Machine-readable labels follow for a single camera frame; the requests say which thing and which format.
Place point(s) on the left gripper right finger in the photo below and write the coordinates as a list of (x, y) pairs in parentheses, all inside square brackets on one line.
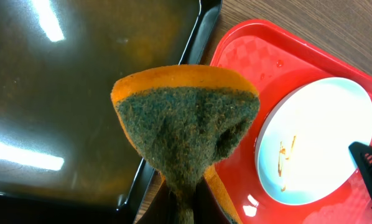
[(206, 209)]

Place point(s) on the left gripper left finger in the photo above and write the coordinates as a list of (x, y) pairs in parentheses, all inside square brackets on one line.
[(162, 209)]

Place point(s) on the light blue plate top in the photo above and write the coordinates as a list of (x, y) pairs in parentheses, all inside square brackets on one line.
[(302, 150)]

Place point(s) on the orange green scrub sponge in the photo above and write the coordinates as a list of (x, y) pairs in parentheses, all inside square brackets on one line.
[(183, 119)]

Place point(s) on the black water tray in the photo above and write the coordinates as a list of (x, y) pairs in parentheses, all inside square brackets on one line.
[(64, 157)]

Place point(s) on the red serving tray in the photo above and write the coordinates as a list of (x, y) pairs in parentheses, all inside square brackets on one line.
[(277, 62)]

